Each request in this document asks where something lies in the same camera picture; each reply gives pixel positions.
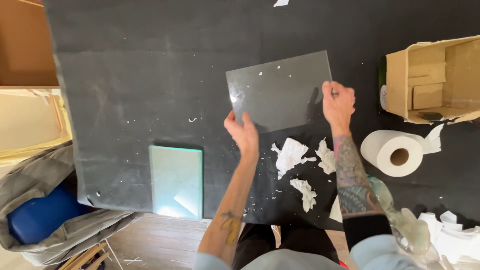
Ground person's left hand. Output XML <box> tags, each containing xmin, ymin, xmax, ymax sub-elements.
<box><xmin>224</xmin><ymin>110</ymin><xmax>260</xmax><ymax>160</ymax></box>

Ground person's right hand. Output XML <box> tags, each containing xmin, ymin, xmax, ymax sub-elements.
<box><xmin>322</xmin><ymin>80</ymin><xmax>356</xmax><ymax>136</ymax></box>

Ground clear glass pane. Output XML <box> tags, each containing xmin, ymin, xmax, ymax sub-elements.
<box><xmin>225</xmin><ymin>50</ymin><xmax>333</xmax><ymax>134</ymax></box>

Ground large crumpled white paper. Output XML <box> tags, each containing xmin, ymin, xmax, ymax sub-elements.
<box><xmin>271</xmin><ymin>137</ymin><xmax>317</xmax><ymax>181</ymax></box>

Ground small crumpled white paper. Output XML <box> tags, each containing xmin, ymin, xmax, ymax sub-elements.
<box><xmin>315</xmin><ymin>137</ymin><xmax>337</xmax><ymax>175</ymax></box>

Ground white paper towel roll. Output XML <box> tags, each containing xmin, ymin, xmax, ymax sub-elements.
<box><xmin>360</xmin><ymin>124</ymin><xmax>445</xmax><ymax>178</ymax></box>

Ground long crumpled white paper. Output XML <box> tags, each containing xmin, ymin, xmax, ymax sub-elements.
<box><xmin>289</xmin><ymin>178</ymin><xmax>318</xmax><ymax>213</ymax></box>

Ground stack of teal glass panes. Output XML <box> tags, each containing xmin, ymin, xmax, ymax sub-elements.
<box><xmin>148</xmin><ymin>145</ymin><xmax>203</xmax><ymax>221</ymax></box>

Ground small black block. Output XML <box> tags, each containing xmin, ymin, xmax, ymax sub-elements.
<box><xmin>418</xmin><ymin>111</ymin><xmax>444</xmax><ymax>122</ymax></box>

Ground open cardboard box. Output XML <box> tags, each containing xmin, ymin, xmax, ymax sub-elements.
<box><xmin>385</xmin><ymin>35</ymin><xmax>480</xmax><ymax>125</ymax></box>

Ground flat white paper scrap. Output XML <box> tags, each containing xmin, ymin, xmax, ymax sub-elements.
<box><xmin>329</xmin><ymin>195</ymin><xmax>344</xmax><ymax>223</ymax></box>

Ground black felt table cover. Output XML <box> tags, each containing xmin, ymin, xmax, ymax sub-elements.
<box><xmin>43</xmin><ymin>0</ymin><xmax>480</xmax><ymax>231</ymax></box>

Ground black trousers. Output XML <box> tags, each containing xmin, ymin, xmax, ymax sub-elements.
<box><xmin>232</xmin><ymin>223</ymin><xmax>340</xmax><ymax>265</ymax></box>

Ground light blue shirt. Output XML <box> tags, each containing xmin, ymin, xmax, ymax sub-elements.
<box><xmin>193</xmin><ymin>234</ymin><xmax>426</xmax><ymax>270</ymax></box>

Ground pile of white paper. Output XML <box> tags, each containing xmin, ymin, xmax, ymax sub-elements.
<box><xmin>417</xmin><ymin>210</ymin><xmax>480</xmax><ymax>270</ymax></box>

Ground wooden sticks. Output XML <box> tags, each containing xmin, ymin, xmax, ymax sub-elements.
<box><xmin>56</xmin><ymin>242</ymin><xmax>112</xmax><ymax>270</ymax></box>

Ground grey fabric bag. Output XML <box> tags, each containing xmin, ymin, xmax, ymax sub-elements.
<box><xmin>0</xmin><ymin>140</ymin><xmax>145</xmax><ymax>267</ymax></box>

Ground cream paper sheets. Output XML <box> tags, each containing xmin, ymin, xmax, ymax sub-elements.
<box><xmin>0</xmin><ymin>88</ymin><xmax>74</xmax><ymax>167</ymax></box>

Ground brown board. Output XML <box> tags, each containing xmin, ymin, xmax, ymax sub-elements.
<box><xmin>0</xmin><ymin>0</ymin><xmax>60</xmax><ymax>88</ymax></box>

